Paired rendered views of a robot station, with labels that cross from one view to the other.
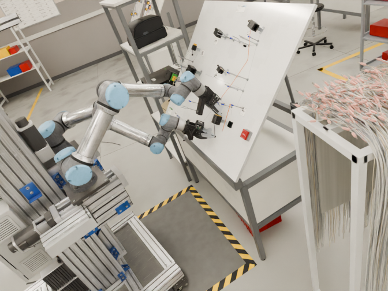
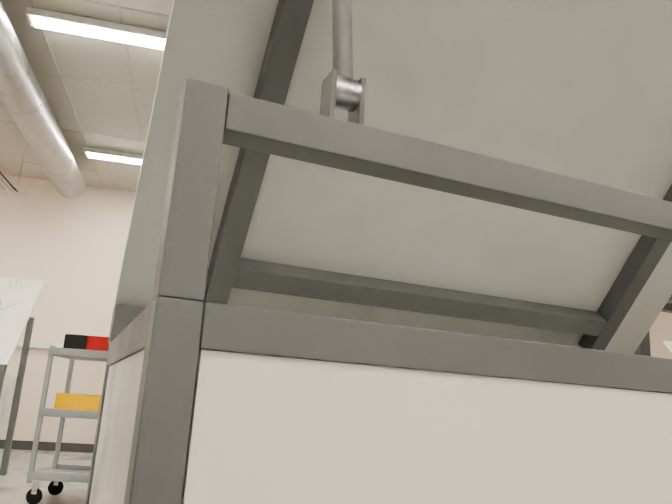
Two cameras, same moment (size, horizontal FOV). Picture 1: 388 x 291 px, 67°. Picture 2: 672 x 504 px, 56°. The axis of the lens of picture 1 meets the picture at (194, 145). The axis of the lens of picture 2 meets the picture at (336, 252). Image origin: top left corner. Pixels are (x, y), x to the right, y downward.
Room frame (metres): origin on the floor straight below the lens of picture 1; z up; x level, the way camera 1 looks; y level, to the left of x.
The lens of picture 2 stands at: (1.51, -1.28, 0.72)
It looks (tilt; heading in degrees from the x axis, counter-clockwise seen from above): 14 degrees up; 83
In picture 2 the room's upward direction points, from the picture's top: 4 degrees clockwise
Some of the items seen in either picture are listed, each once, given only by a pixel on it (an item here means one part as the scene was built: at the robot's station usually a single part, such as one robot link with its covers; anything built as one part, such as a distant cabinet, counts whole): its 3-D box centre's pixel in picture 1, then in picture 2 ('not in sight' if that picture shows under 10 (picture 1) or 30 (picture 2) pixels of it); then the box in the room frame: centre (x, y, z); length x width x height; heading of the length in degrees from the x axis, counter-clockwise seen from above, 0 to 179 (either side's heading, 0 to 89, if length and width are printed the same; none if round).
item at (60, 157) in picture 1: (69, 161); not in sight; (1.37, 0.65, 1.33); 0.13 x 0.12 x 0.14; 25
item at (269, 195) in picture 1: (236, 148); (513, 501); (1.92, -0.32, 0.60); 1.17 x 0.58 x 0.40; 15
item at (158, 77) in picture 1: (161, 78); not in sight; (2.72, 0.07, 1.09); 0.35 x 0.33 x 0.07; 15
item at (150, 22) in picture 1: (144, 30); not in sight; (2.68, 0.06, 1.56); 0.30 x 0.23 x 0.19; 107
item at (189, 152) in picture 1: (191, 151); not in sight; (2.11, 0.04, 0.60); 0.55 x 0.02 x 0.39; 15
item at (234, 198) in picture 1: (223, 183); not in sight; (1.58, -0.10, 0.60); 0.55 x 0.03 x 0.39; 15
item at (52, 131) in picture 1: (50, 133); not in sight; (1.83, 0.86, 1.33); 0.13 x 0.12 x 0.14; 155
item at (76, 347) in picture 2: not in sight; (124, 419); (0.69, 3.34, 0.54); 0.99 x 0.50 x 1.08; 178
